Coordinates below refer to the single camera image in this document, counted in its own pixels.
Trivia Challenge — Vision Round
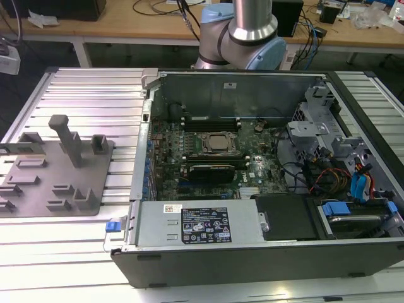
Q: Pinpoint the green RAM stick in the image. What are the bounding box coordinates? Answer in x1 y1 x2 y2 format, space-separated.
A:
0 142 47 157

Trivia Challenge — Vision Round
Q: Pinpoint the black RAM slot bank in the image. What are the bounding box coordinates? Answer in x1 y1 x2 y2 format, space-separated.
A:
181 114 242 134
181 153 252 169

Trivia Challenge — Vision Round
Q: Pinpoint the metal CPU socket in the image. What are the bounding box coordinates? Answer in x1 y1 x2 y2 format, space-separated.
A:
197 131 244 155

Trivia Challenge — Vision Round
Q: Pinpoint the silver CPU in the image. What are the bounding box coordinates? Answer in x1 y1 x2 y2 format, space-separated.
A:
210 134 226 150

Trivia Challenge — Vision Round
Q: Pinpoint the black graphics card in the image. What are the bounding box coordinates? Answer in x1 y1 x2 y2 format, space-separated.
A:
179 163 236 184

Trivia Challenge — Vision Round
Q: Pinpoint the silver finned heatsink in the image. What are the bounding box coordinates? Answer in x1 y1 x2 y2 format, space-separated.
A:
239 186 263 198

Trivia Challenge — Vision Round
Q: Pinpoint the green motherboard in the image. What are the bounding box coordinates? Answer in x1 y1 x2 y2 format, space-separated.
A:
148 118 291 201

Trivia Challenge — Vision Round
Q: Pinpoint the silver power supply unit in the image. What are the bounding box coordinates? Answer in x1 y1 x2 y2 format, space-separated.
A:
135 200 264 247

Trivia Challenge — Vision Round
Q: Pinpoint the black plastic cover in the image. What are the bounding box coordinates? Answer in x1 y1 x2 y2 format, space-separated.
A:
254 194 318 242

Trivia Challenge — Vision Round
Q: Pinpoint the silver metal drive cage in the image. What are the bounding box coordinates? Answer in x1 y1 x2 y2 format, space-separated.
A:
286 82 379 177

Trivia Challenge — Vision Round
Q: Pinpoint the blue case latch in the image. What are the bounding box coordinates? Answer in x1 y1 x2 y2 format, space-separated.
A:
105 220 122 235

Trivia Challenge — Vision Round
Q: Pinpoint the black open PC case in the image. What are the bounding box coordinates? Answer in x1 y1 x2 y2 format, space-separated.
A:
110 69 404 290

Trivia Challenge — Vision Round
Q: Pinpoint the hard disk in blue carrier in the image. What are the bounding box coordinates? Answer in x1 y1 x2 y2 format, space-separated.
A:
319 201 398 241

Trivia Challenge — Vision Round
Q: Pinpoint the wooden desk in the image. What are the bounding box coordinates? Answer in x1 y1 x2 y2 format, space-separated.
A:
0 0 404 69

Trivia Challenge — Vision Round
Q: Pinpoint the grey parts rack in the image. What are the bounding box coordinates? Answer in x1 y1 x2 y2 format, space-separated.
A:
0 114 116 218

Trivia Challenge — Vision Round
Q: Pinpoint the black upright box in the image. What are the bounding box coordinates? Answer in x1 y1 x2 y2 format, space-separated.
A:
271 0 305 38

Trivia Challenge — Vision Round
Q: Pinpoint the small black box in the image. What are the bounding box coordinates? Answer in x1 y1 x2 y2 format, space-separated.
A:
319 4 342 24

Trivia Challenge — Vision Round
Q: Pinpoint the large black box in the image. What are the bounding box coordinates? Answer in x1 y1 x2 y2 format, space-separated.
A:
6 0 107 22

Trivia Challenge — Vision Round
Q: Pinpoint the crumpled white paper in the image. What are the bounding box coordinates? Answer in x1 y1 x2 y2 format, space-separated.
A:
27 8 61 30

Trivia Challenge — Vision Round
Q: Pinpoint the white device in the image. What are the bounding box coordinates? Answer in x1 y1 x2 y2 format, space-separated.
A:
0 37 21 76

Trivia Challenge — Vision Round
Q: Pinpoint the clear plastic bag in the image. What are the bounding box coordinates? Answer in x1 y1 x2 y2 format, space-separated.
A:
351 5 389 31

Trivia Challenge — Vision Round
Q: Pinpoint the black wire bundle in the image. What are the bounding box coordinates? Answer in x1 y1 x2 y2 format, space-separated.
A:
273 107 312 193

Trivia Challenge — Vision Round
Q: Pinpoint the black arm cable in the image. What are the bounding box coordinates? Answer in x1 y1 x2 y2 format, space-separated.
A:
176 0 203 42

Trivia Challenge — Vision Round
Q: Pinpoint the orange yellow wire bundle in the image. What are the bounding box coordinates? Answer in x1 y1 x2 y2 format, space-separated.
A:
309 167 353 194

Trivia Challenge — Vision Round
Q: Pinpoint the blue flat data cable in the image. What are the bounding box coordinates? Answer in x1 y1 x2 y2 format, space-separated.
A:
350 166 375 205

